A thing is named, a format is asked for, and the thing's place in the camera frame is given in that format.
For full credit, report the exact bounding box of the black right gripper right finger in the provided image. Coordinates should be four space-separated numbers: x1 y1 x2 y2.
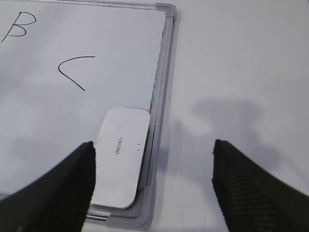
212 139 309 232

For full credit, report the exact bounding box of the white whiteboard eraser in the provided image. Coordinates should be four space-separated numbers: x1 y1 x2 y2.
92 107 150 209

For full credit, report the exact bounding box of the whiteboard with aluminium frame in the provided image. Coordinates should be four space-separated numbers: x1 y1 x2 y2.
0 0 176 231

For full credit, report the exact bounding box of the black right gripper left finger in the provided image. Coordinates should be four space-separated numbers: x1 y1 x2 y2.
0 141 96 232

